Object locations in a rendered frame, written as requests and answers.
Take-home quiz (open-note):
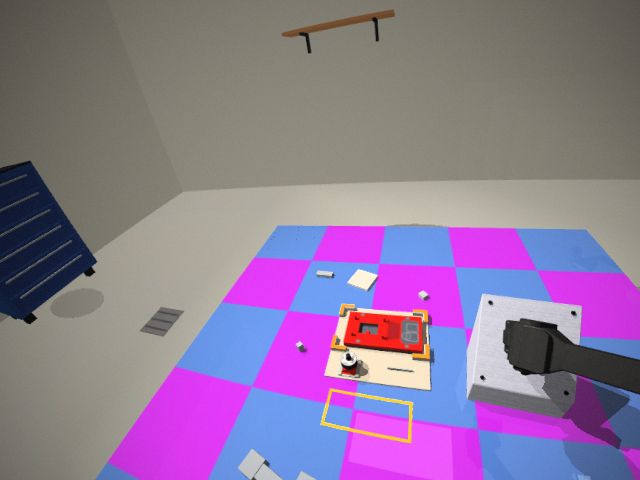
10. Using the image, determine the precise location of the cream flat square slab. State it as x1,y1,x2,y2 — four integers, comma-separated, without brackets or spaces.
348,269,378,291

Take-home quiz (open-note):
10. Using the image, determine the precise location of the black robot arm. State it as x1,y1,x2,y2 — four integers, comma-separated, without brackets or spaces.
502,318,640,395

